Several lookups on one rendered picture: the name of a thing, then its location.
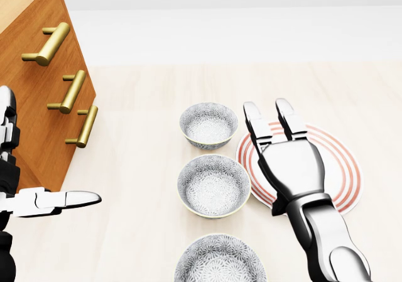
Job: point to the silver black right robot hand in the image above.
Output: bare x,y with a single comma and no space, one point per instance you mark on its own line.
293,169

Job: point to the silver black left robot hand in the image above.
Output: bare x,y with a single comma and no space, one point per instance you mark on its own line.
47,200

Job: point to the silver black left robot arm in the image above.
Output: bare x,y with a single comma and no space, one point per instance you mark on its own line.
5,257

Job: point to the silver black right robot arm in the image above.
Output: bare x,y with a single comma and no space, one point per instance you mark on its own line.
326,231

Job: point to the white plate with red rings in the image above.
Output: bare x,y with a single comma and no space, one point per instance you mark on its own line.
340,169

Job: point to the patterned grey bowl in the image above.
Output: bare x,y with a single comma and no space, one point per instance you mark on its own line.
208,126
220,260
213,186

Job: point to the wooden cabinet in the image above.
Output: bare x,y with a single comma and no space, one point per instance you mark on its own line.
37,84

